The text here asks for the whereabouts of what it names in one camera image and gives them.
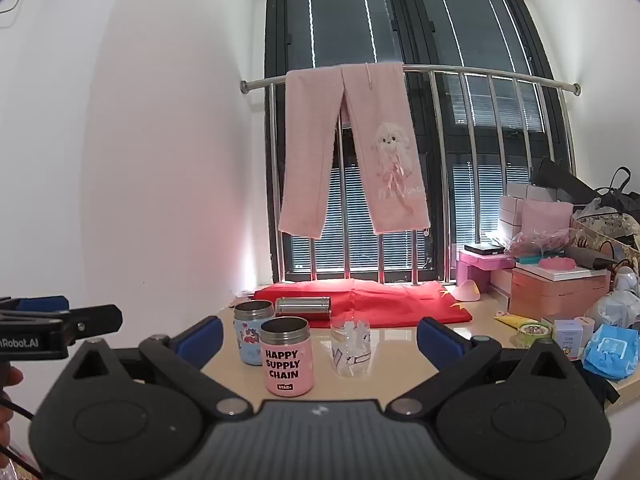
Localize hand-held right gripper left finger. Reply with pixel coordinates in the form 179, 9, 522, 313
56, 316, 253, 420

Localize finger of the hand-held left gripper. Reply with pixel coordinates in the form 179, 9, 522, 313
0, 296, 71, 318
59, 304, 124, 347

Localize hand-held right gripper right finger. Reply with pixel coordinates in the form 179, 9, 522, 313
389, 316, 583, 420

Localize plain steel cup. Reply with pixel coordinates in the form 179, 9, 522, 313
275, 296, 332, 320

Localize blue cartoon steel cup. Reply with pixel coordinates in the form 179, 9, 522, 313
233, 301, 276, 367

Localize clear glass cup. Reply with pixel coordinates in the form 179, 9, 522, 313
330, 319, 372, 378

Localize pink steel cup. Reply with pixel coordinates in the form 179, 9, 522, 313
259, 316, 315, 398

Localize person's left hand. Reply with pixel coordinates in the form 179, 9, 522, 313
0, 364, 25, 466

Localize pale pink curved object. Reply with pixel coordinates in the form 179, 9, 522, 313
447, 282, 482, 302

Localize red cloth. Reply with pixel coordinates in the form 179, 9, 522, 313
252, 280, 473, 326

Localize yellow tube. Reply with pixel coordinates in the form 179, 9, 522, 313
494, 311, 534, 331

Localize green tape roll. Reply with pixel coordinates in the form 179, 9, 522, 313
517, 322, 554, 350

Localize large peach storage box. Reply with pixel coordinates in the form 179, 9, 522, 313
509, 262, 612, 323

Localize small white box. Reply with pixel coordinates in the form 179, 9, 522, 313
552, 320, 584, 361

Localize clear plastic wrap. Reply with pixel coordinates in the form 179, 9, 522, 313
504, 229, 578, 257

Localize pink sponge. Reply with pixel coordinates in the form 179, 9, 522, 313
537, 256, 576, 272

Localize stack of white boxes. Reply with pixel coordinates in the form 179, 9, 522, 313
498, 182, 553, 242

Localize black cloth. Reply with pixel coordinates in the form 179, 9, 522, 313
582, 359, 622, 407

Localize blue wipes packet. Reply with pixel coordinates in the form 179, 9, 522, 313
582, 323, 640, 380

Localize black cylindrical tool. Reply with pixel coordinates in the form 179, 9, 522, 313
565, 246, 619, 269

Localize white plastic bag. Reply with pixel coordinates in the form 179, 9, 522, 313
594, 289, 640, 332

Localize white round device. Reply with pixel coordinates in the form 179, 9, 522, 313
612, 267, 640, 297

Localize floral tote bag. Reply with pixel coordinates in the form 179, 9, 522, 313
571, 210, 640, 262

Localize black bag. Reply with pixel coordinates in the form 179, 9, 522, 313
530, 156, 608, 206

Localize pink pants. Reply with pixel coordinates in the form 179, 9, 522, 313
278, 61, 432, 239

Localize black handbag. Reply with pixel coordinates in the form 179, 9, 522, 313
594, 167, 640, 213

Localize metal window railing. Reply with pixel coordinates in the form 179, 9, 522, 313
240, 62, 582, 286

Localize black cable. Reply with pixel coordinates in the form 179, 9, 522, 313
0, 447, 45, 480
0, 395, 37, 420

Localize black window frame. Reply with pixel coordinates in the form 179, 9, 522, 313
264, 0, 576, 283

